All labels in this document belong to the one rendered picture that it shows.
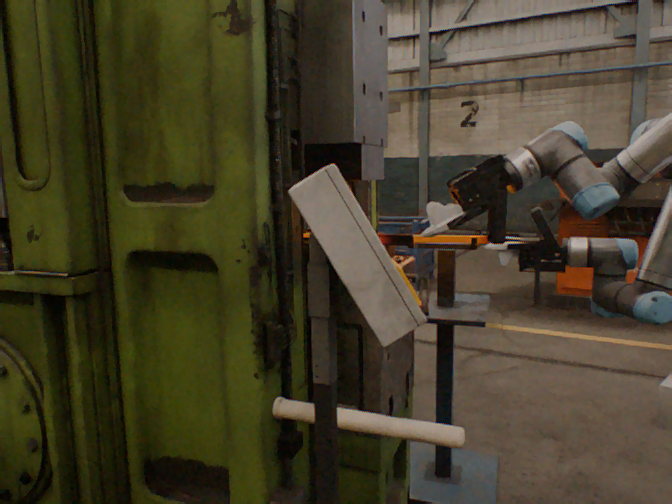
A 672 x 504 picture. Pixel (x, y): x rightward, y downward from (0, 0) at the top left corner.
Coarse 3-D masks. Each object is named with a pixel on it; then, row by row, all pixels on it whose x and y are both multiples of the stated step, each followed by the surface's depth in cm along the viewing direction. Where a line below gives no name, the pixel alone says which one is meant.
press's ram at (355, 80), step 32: (320, 0) 131; (352, 0) 129; (320, 32) 133; (352, 32) 130; (384, 32) 152; (320, 64) 134; (352, 64) 131; (384, 64) 154; (320, 96) 135; (352, 96) 132; (384, 96) 155; (320, 128) 136; (352, 128) 133; (384, 128) 156
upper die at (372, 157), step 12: (360, 144) 138; (312, 156) 144; (324, 156) 142; (336, 156) 141; (348, 156) 140; (360, 156) 139; (372, 156) 147; (312, 168) 144; (348, 168) 140; (360, 168) 139; (372, 168) 147; (348, 180) 141
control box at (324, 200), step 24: (336, 168) 77; (312, 192) 77; (336, 192) 78; (312, 216) 78; (336, 216) 78; (360, 216) 78; (336, 240) 79; (360, 240) 79; (336, 264) 79; (360, 264) 79; (384, 264) 79; (360, 288) 80; (384, 288) 80; (408, 288) 81; (384, 312) 81; (408, 312) 81; (384, 336) 81
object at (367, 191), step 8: (352, 184) 178; (360, 184) 180; (368, 184) 189; (376, 184) 199; (352, 192) 178; (360, 192) 181; (368, 192) 189; (376, 192) 199; (360, 200) 181; (368, 200) 190; (376, 200) 200; (368, 208) 190; (376, 208) 200; (368, 216) 190; (376, 216) 201; (376, 224) 201; (312, 232) 186
